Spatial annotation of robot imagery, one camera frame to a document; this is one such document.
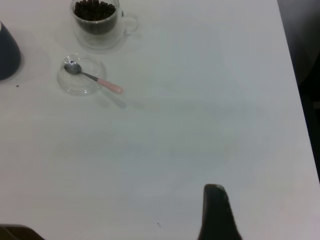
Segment metal spoon with pink handle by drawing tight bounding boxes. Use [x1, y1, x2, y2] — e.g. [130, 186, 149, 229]
[63, 60, 124, 95]

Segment clear round glass lid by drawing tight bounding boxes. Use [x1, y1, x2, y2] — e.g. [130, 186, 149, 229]
[56, 53, 108, 96]

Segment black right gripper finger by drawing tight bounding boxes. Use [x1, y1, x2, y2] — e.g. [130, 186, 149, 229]
[196, 184, 245, 240]

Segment clear double-wall glass cup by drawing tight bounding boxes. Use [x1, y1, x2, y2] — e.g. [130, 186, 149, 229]
[69, 0, 140, 50]

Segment roasted coffee beans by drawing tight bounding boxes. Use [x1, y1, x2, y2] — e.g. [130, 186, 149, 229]
[74, 0, 117, 33]

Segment dark grey ceramic mug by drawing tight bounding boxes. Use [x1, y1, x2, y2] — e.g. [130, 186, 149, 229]
[0, 21, 22, 81]

